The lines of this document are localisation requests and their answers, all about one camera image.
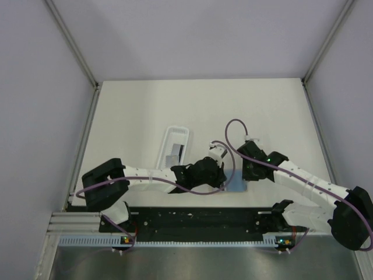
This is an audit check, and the beige card holder wallet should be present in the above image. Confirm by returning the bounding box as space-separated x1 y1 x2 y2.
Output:
224 169 247 193

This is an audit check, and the clear plastic card tray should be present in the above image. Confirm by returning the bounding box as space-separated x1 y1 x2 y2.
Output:
156 125 190 170

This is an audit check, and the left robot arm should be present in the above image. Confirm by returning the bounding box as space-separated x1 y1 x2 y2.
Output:
75 156 228 232

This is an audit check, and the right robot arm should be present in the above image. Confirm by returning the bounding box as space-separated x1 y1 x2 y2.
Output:
237 141 372 251

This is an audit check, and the striped card in tray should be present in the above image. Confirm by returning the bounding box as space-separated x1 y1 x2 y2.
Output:
166 144 184 167

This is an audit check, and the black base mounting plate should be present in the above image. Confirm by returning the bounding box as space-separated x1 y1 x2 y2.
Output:
99 207 306 242

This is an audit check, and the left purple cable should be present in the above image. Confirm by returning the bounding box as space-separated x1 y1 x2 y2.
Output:
75 140 236 199

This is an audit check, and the purple cable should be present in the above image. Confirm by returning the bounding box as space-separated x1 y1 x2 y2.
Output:
75 140 236 199
226 118 373 251

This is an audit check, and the right aluminium frame post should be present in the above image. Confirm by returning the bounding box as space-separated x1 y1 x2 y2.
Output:
301 0 362 84

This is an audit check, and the aluminium frame post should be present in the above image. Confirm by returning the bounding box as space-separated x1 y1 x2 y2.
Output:
43 0 101 88
301 0 362 84

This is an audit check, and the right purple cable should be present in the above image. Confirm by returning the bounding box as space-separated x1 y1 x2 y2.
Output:
226 118 373 251

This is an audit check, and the grey slotted cable duct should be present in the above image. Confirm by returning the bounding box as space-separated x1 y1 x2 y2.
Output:
59 234 288 248

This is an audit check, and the left aluminium frame post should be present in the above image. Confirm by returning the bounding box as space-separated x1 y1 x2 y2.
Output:
43 0 101 88

